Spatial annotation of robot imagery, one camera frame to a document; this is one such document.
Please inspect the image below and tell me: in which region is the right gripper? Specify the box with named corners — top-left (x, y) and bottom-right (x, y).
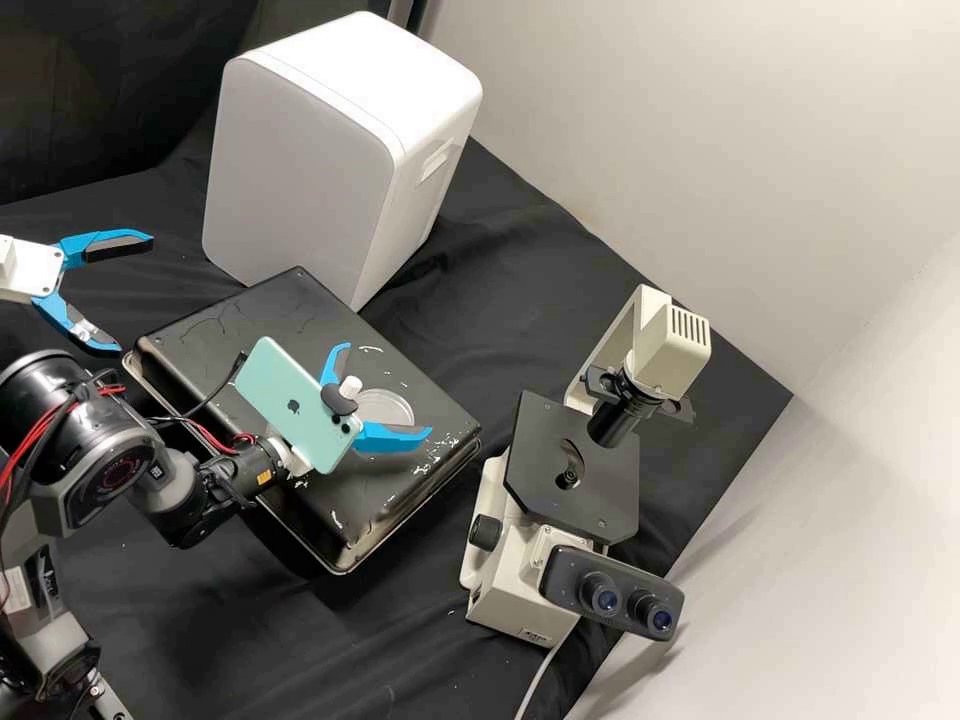
top-left (274, 341), bottom-right (436, 479)

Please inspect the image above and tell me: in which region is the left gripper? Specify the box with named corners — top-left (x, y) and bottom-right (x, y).
top-left (0, 227), bottom-right (157, 356)

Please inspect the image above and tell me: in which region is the petri dish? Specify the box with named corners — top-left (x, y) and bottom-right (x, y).
top-left (358, 385), bottom-right (418, 437)

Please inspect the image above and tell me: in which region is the cream microscope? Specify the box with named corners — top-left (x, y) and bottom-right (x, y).
top-left (458, 282), bottom-right (713, 651)

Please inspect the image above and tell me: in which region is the black tray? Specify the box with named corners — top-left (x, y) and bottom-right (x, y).
top-left (122, 265), bottom-right (483, 577)

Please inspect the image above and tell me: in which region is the white box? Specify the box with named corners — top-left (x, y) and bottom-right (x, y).
top-left (200, 10), bottom-right (484, 313)

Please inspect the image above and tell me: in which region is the right wrist camera phone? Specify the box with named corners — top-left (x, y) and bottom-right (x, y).
top-left (234, 335), bottom-right (370, 476)

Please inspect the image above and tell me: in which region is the black cable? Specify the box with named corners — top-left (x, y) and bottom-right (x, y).
top-left (149, 347), bottom-right (250, 426)

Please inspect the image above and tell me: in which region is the white cable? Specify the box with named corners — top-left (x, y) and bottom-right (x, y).
top-left (515, 635), bottom-right (565, 720)

